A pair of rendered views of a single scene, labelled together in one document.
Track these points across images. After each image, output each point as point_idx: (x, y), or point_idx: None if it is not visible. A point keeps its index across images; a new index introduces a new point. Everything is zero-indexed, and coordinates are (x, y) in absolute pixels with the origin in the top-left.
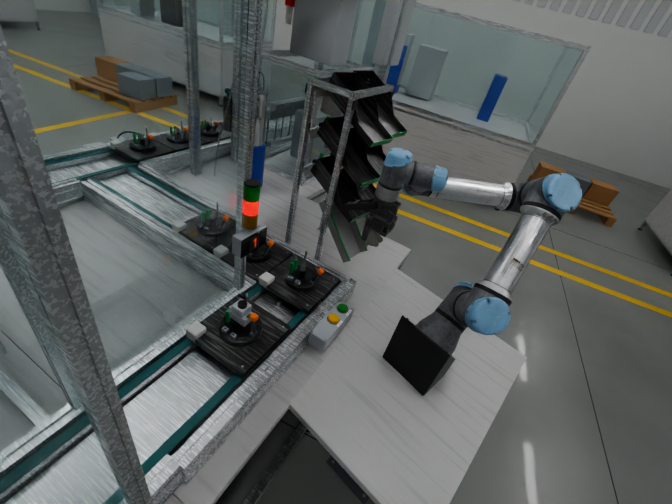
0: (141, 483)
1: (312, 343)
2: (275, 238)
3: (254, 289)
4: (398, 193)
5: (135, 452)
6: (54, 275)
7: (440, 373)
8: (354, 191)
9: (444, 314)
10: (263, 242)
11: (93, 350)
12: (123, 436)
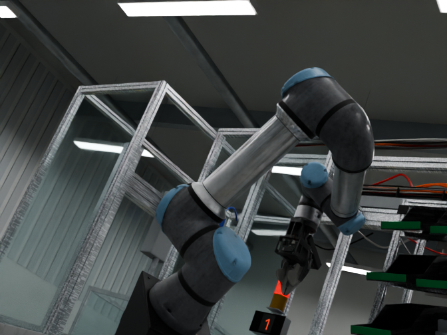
0: (77, 267)
1: None
2: None
3: None
4: (300, 208)
5: (91, 238)
6: (130, 149)
7: (128, 320)
8: (414, 329)
9: None
10: (276, 333)
11: (119, 175)
12: (97, 222)
